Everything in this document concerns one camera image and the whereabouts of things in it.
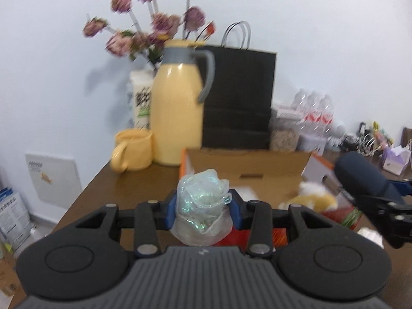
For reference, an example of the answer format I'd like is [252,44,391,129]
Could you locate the dark blue cloth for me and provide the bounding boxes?
[334,151,401,200]

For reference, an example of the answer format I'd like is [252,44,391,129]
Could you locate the yellow white plush toy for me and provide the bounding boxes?
[278,182,338,214]

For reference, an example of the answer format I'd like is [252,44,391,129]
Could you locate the tangle of cables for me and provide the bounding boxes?
[341,122,387,159]

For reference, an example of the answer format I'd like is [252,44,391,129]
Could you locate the yellow thermos jug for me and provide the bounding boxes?
[151,39,216,167]

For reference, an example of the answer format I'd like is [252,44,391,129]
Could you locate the dried pink flower bouquet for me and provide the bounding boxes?
[83,0,216,70]

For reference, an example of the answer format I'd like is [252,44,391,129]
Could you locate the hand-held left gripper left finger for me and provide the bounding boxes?
[75,192,178,259]

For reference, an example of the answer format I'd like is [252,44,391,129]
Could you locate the white milk carton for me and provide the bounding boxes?
[126,70,155,129]

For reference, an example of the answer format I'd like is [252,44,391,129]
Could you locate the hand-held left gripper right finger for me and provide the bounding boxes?
[227,189,333,259]

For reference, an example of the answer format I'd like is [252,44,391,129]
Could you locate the purple tissue box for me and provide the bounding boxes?
[382,145,412,176]

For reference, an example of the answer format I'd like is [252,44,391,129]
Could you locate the clear seed container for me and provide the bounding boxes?
[270,105,303,152]

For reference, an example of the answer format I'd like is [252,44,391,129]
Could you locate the clear plastic bag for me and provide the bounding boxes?
[170,168,233,247]

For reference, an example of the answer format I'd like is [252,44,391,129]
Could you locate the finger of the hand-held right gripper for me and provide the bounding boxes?
[352,195,412,249]
[389,178,412,197]

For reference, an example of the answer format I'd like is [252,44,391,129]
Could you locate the blue white box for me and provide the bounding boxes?
[0,187,31,252]

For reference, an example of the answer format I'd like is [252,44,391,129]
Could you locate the colourful stationery bundle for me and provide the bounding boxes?
[372,122,392,149]

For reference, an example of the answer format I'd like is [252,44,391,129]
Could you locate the black paper bag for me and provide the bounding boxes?
[201,21,277,150]

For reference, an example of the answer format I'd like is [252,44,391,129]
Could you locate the white wall panel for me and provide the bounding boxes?
[25,153,82,202]

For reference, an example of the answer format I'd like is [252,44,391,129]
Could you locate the red cardboard box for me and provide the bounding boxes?
[179,147,366,248]

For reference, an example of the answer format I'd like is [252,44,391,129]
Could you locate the white crumpled paper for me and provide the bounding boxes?
[357,227,385,249]

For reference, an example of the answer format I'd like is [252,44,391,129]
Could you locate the white robot toy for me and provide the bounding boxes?
[327,124,348,150]

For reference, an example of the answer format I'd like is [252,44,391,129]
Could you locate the yellow mug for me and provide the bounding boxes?
[110,129,154,173]

